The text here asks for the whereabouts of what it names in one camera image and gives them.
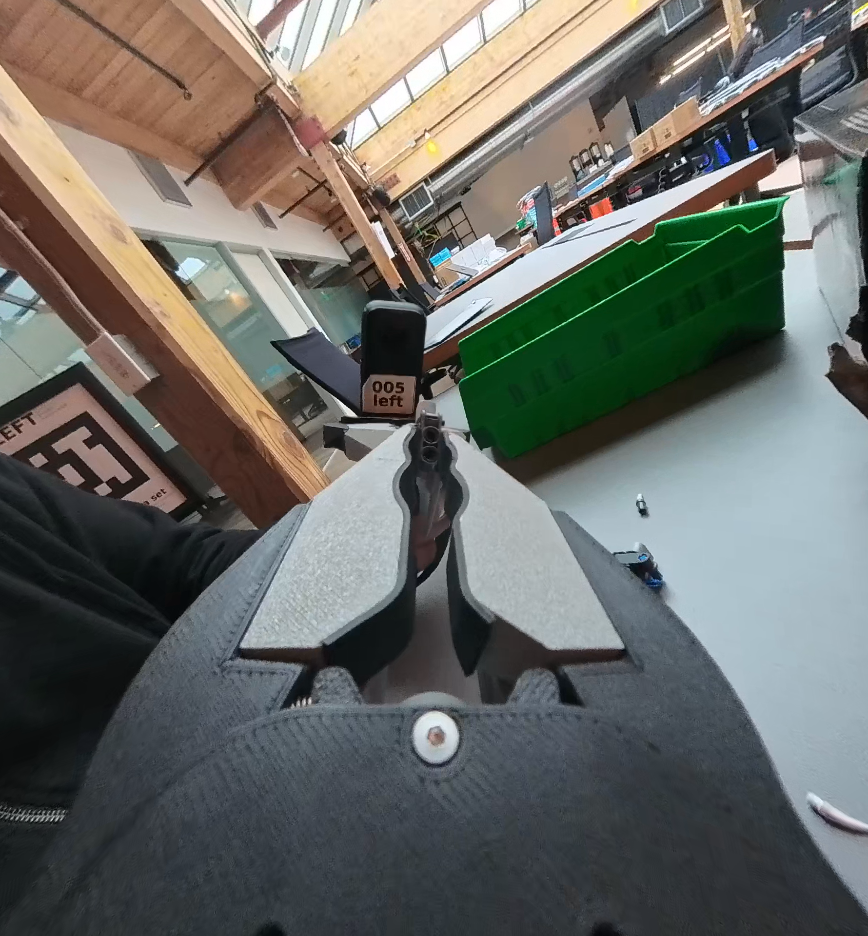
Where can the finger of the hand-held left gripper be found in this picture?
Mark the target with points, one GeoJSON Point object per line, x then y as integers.
{"type": "Point", "coordinates": [368, 442]}

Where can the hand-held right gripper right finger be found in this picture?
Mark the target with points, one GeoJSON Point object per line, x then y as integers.
{"type": "Point", "coordinates": [522, 570]}

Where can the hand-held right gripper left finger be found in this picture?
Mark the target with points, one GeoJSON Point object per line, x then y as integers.
{"type": "Point", "coordinates": [331, 563]}

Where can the grey lego beam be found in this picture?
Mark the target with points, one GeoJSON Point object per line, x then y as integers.
{"type": "Point", "coordinates": [428, 442]}

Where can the person's left forearm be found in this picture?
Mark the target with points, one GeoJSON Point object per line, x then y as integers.
{"type": "Point", "coordinates": [75, 556]}

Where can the blue and black lego piece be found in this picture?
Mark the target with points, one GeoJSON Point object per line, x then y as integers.
{"type": "Point", "coordinates": [642, 564]}

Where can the white lego tooth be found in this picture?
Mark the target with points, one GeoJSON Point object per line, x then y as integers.
{"type": "Point", "coordinates": [840, 813]}

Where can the person's left hand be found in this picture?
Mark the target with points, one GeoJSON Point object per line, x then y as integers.
{"type": "Point", "coordinates": [427, 545]}

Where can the black chair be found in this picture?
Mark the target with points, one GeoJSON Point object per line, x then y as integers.
{"type": "Point", "coordinates": [317, 365]}

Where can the green plastic bin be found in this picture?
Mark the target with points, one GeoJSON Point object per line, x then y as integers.
{"type": "Point", "coordinates": [624, 387]}
{"type": "Point", "coordinates": [551, 329]}

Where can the grey table with wooden edge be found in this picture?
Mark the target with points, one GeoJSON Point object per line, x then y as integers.
{"type": "Point", "coordinates": [587, 234]}

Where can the framed marker sign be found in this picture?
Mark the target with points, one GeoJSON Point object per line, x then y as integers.
{"type": "Point", "coordinates": [97, 439]}

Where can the small cardboard boxes on desk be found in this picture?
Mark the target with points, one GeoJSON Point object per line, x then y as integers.
{"type": "Point", "coordinates": [664, 130]}

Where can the cardboard box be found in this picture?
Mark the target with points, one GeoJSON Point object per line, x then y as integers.
{"type": "Point", "coordinates": [829, 241]}

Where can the wall air vent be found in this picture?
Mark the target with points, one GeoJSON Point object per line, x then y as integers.
{"type": "Point", "coordinates": [416, 199]}

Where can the wooden post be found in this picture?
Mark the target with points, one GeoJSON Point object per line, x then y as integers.
{"type": "Point", "coordinates": [149, 314]}

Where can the white switch plate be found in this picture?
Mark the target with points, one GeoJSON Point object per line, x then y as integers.
{"type": "Point", "coordinates": [121, 363]}

